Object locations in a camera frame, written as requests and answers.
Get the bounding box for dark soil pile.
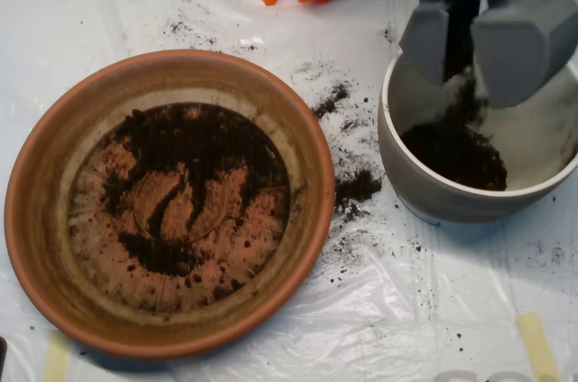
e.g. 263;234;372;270
106;104;290;277

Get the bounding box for clear plastic sheet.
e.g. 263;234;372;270
0;0;578;382

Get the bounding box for large spilled soil clump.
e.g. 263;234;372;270
334;168;384;224

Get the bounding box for terracotta saucer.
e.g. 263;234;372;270
4;48;337;360

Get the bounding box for faded beige tape strip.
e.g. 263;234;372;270
41;331;72;382

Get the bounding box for long beige tape strip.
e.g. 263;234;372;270
517;312;562;382

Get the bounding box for small spilled soil clump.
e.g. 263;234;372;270
311;81;352;120

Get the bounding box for white ceramic pot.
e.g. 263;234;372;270
377;16;578;225

